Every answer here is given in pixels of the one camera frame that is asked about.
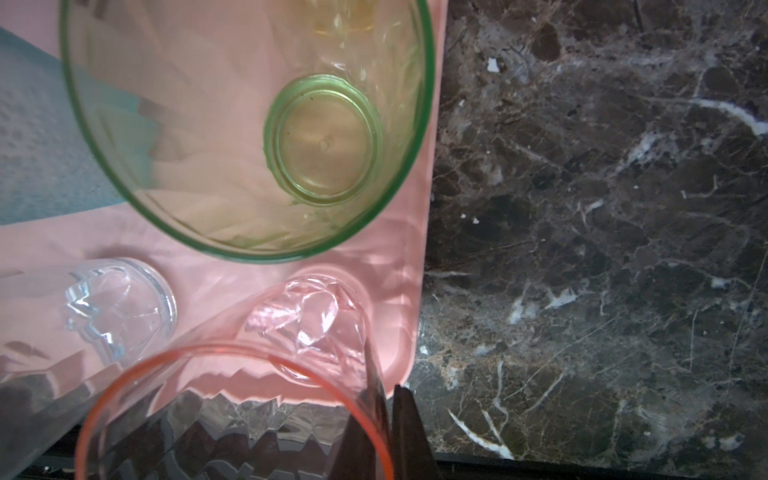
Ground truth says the clear colourless glass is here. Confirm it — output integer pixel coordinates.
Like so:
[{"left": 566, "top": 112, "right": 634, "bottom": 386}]
[{"left": 1, "top": 258, "right": 178, "bottom": 479}]

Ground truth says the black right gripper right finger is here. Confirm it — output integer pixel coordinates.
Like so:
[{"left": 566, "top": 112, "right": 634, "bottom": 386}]
[{"left": 391, "top": 385, "right": 441, "bottom": 480}]

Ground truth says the green glass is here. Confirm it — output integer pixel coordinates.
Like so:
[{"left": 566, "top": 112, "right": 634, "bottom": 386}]
[{"left": 59, "top": 1, "right": 436, "bottom": 264}]

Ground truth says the frosted teal glass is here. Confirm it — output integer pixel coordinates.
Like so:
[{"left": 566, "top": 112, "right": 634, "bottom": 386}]
[{"left": 1, "top": 29, "right": 124, "bottom": 225}]

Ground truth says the pink tray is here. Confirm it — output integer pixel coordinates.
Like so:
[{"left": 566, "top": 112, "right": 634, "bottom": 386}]
[{"left": 1, "top": 1, "right": 447, "bottom": 389}]

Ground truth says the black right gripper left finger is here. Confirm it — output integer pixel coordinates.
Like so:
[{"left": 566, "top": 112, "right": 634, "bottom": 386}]
[{"left": 328, "top": 341, "right": 390, "bottom": 479}]

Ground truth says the black front rail base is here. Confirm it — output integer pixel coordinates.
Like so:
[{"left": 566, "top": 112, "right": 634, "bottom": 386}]
[{"left": 16, "top": 425, "right": 685, "bottom": 480}]

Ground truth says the pink clear glass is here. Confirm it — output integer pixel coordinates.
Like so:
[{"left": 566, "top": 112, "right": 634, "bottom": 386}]
[{"left": 75, "top": 274, "right": 380, "bottom": 479}]

